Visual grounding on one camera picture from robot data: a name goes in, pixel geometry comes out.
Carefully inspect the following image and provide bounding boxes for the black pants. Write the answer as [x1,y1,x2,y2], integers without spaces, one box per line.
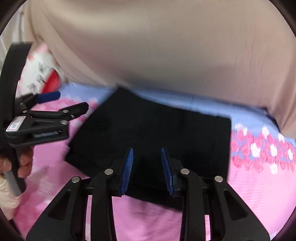
[65,88,231,210]

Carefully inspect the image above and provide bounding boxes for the beige headboard cover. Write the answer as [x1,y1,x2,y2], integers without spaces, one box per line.
[24,1,295,138]

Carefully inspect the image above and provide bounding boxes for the white cartoon face pillow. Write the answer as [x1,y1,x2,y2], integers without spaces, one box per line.
[16,43,66,97]

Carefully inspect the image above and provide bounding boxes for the pink floral bed sheet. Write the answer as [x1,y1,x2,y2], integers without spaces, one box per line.
[14,89,295,240]

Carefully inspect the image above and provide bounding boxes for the person's left hand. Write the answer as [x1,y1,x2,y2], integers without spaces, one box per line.
[0,146,34,178]

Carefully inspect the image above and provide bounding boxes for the cream left sleeve forearm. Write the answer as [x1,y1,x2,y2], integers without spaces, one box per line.
[0,174,21,220]

